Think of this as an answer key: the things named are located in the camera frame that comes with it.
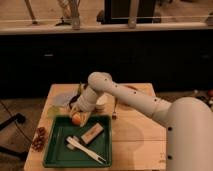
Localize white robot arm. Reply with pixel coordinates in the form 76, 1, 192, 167
69, 72, 213, 171

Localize red grape bunch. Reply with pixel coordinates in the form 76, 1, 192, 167
32, 127, 46, 152

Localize yellow green pear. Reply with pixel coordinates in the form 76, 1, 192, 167
77, 82, 83, 95

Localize red yellow apple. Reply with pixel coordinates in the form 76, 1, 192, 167
72, 114, 81, 125

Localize dark bowl with blue sponge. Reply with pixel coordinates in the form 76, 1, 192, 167
68, 95, 80, 109

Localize white cup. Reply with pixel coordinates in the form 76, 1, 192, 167
95, 95, 107, 110

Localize white plastic fork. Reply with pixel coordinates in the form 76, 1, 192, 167
66, 136, 106, 164

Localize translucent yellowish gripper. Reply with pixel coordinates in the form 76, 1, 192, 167
69, 105, 91, 127

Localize green plastic tray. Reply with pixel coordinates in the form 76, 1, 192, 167
43, 115, 112, 168

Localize wooden block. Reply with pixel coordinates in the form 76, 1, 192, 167
81, 123, 104, 144

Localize dark green cup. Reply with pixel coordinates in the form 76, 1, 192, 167
83, 83, 88, 90

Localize orange bowl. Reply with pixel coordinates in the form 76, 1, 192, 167
125, 85, 138, 90

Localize black chair leg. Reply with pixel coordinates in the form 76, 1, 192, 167
0, 113, 26, 131

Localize metal fork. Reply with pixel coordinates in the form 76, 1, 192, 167
112, 98, 118, 119

